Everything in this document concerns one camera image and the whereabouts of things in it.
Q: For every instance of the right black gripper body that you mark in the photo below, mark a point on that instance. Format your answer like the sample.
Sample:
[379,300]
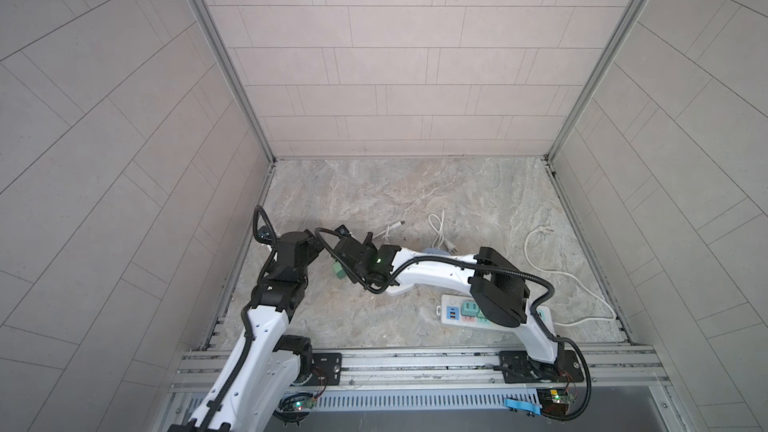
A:
[353,272]

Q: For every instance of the left circuit board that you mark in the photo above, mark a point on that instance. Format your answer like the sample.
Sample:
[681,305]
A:
[296,403]

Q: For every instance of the circuit board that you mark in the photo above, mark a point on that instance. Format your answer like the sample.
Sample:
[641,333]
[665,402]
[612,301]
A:
[557,402]
[296,403]

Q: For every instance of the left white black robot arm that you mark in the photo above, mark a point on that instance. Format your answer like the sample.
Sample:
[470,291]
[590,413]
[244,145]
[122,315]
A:
[265,361]

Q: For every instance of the right circuit board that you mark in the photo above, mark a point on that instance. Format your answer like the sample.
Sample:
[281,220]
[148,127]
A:
[557,402]

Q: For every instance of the blue square socket cube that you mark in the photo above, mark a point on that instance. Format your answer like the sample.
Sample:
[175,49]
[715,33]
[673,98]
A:
[435,251]

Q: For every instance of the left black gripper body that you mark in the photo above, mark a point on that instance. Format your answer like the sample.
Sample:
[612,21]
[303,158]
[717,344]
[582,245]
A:
[309,253]

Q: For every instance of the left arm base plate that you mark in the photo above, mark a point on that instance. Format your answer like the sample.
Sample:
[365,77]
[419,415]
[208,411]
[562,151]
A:
[325,371]

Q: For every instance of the aluminium mounting rail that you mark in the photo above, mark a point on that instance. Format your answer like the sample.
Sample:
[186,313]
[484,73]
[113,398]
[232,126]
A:
[434,368]

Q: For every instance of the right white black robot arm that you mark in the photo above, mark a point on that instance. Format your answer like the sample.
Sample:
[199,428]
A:
[505,295]

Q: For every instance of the white multicolour power strip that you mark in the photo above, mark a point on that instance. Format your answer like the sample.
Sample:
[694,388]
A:
[449,312]

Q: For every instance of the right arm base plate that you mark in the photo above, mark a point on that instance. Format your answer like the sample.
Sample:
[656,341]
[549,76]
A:
[518,367]

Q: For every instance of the teal charger plug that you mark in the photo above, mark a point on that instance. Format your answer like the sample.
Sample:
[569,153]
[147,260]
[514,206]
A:
[469,309]

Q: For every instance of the green charger plug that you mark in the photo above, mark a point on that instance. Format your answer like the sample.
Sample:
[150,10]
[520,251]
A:
[339,270]

